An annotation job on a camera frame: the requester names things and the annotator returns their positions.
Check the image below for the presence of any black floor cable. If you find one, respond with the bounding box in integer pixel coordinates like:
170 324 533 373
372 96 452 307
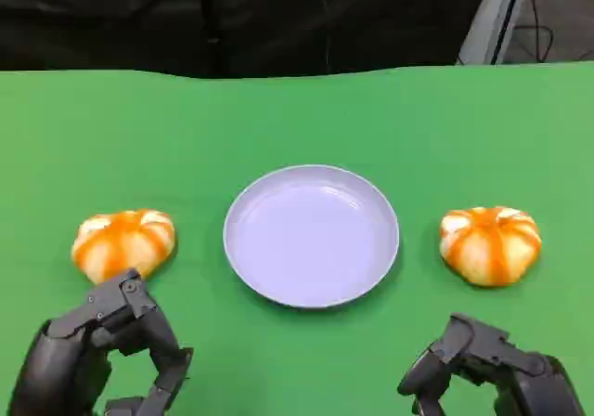
527 0 561 64

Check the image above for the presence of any grey metal frame post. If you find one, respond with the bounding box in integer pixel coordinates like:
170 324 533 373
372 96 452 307
457 0 533 67

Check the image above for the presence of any black backdrop curtain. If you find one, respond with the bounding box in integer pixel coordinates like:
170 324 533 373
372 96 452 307
0 0 494 79

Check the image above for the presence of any orange white toy bread roll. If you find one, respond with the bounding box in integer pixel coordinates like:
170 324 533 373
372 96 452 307
70 208 176 287
438 205 543 289

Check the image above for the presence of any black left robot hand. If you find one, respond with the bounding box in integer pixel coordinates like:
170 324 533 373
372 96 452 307
7 267 195 416

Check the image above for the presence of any lilac plate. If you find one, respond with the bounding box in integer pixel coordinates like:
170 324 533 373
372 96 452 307
223 163 401 311

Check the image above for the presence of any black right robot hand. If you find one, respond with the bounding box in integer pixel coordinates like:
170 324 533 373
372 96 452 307
396 312 586 416

